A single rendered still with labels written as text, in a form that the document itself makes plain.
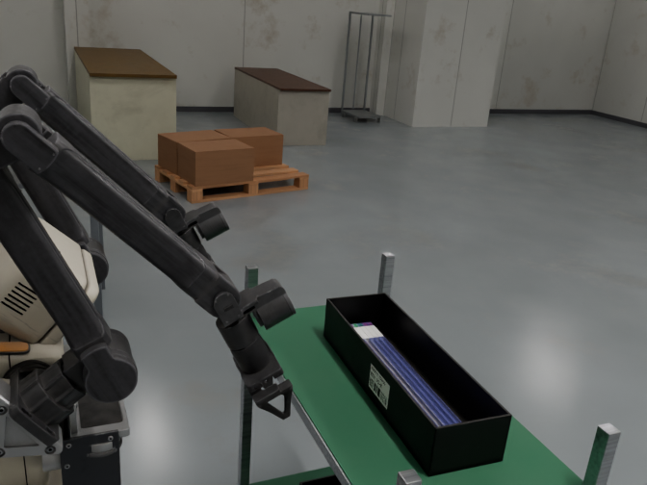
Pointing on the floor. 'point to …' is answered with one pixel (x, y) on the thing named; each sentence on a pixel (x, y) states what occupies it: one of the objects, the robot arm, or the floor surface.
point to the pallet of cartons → (224, 163)
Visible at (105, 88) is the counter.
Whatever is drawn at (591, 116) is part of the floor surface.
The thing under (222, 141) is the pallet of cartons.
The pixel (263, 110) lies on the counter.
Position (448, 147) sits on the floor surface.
